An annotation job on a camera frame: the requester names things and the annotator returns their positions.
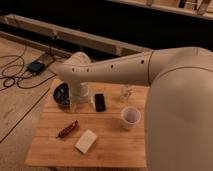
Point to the wooden table board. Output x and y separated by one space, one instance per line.
114 146

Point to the blue power box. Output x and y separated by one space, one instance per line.
35 67

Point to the brown red snack bar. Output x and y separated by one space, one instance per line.
63 133

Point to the dark ceramic bowl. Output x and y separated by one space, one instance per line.
61 95

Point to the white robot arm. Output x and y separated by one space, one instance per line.
178 117

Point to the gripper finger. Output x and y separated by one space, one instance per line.
72 106
91 101

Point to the black phone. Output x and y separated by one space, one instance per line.
99 102

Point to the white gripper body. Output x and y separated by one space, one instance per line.
79 92

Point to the clear glass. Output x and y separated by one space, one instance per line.
126 92

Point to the long wooden beam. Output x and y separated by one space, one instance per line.
72 36

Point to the white paper cup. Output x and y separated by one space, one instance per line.
130 116

